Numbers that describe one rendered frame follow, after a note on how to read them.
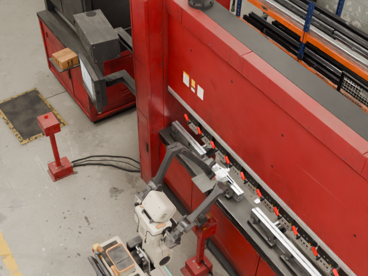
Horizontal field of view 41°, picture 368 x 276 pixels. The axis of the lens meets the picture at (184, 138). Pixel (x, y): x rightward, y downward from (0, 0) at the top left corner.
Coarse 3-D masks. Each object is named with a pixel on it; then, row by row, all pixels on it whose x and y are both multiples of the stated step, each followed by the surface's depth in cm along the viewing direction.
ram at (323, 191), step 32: (192, 64) 390; (224, 64) 349; (192, 96) 411; (224, 96) 366; (256, 96) 330; (224, 128) 385; (256, 128) 345; (288, 128) 313; (256, 160) 362; (288, 160) 327; (320, 160) 297; (288, 192) 341; (320, 192) 310; (352, 192) 284; (320, 224) 323; (352, 224) 294; (352, 256) 307
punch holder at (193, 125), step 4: (192, 116) 425; (192, 120) 428; (196, 120) 422; (188, 124) 437; (192, 124) 431; (196, 124) 425; (200, 124) 423; (192, 128) 434; (196, 128) 427; (200, 128) 427; (196, 132) 430
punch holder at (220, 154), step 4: (216, 140) 404; (216, 144) 406; (220, 144) 400; (216, 148) 409; (220, 148) 403; (224, 148) 398; (216, 152) 411; (220, 152) 406; (224, 152) 400; (228, 152) 399; (220, 156) 408; (224, 156) 403; (228, 156) 403; (224, 160) 405
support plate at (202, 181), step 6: (216, 168) 427; (204, 174) 422; (192, 180) 417; (198, 180) 417; (204, 180) 417; (210, 180) 417; (222, 180) 417; (198, 186) 412; (204, 186) 412; (210, 186) 412; (204, 192) 408
